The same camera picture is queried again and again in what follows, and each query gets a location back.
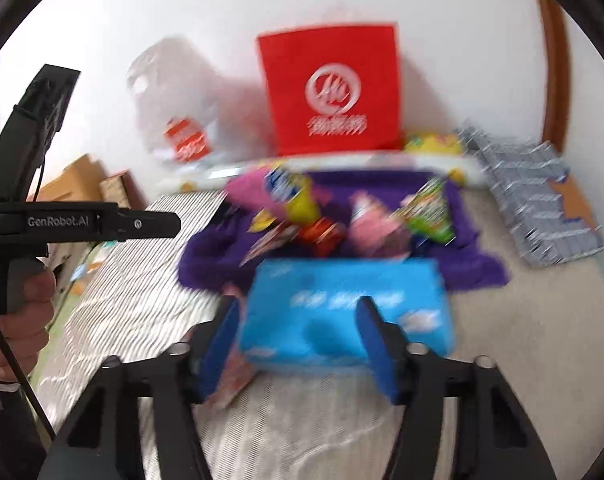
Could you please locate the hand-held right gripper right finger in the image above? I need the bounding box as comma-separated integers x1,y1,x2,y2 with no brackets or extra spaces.
356,296,558,480

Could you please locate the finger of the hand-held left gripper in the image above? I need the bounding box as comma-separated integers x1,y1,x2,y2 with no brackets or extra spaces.
112,205,181,239

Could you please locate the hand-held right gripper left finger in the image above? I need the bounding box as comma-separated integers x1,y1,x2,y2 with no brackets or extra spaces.
36,295,243,480

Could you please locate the light blue carton box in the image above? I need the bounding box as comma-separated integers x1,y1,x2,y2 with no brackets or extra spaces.
238,257,455,368

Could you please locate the magenta snack packet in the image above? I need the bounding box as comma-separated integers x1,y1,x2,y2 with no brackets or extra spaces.
225,167,283,216

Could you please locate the red orange snack packet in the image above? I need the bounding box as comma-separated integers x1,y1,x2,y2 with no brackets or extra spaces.
239,222,300,268

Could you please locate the red round snack packet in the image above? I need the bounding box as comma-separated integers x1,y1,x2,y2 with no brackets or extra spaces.
302,217,347,259

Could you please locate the pale pink snack packet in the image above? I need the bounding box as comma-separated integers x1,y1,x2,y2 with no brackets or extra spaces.
349,192,413,261

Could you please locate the green snack packet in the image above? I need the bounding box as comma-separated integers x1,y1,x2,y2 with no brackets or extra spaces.
399,177,455,243

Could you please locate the yellow snack packet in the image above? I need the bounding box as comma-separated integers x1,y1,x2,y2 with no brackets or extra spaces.
264,165,323,226

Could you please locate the person's left hand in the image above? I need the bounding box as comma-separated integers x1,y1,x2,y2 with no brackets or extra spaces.
0,266,58,387

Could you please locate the brown patterned box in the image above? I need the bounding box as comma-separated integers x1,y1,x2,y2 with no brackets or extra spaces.
99,170,147,211

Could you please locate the tan cardboard box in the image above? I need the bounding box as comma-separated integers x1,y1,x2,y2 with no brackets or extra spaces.
29,154,107,204

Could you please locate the purple cloth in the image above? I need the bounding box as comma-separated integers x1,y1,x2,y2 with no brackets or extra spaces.
177,167,510,296

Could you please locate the white plastic bag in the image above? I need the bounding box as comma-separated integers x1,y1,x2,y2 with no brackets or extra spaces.
126,35,277,166

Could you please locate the yellow and white package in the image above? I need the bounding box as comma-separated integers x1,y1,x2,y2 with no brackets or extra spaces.
404,132,468,186

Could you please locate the grey checkered folded cloth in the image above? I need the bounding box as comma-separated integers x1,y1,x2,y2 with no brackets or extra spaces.
454,120,604,267

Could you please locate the red paper bag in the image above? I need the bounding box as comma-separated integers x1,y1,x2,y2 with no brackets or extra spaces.
256,21,405,157

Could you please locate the wooden door frame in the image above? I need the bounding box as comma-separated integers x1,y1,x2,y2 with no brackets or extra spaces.
534,0,570,153

